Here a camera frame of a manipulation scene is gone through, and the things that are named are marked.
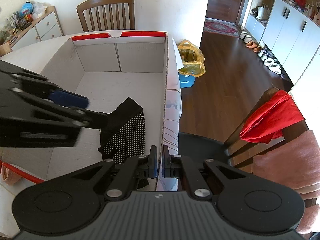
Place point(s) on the yellow bag trash bin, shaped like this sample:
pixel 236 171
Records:
pixel 193 63

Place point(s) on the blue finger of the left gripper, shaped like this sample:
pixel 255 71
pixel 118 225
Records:
pixel 68 99

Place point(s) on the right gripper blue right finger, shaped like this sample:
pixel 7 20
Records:
pixel 169 165

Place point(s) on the white wooden sideboard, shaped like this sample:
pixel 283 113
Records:
pixel 43 28

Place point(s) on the wooden chair behind table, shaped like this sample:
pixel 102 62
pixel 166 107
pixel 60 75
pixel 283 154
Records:
pixel 98 15

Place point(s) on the pink towel on chair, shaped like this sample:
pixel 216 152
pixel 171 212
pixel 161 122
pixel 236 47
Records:
pixel 295 165

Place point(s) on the white wall cabinet unit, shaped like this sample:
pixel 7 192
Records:
pixel 289 29

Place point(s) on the row of shoes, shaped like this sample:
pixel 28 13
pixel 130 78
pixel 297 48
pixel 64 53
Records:
pixel 264 54

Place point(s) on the black dotted glove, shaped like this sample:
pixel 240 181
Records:
pixel 123 135

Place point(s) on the red patterned doormat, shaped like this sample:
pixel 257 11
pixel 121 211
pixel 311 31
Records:
pixel 221 27

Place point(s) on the red cardboard shoe box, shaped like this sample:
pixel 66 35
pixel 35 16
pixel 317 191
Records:
pixel 107 68

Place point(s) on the wooden chair beside table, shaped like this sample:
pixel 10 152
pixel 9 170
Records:
pixel 273 141

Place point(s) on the cardboard box on sideboard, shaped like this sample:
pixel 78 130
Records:
pixel 5 49

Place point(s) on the red cloth on chair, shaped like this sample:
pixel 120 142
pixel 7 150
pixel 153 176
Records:
pixel 268 121

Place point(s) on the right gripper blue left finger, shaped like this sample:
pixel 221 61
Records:
pixel 152 162

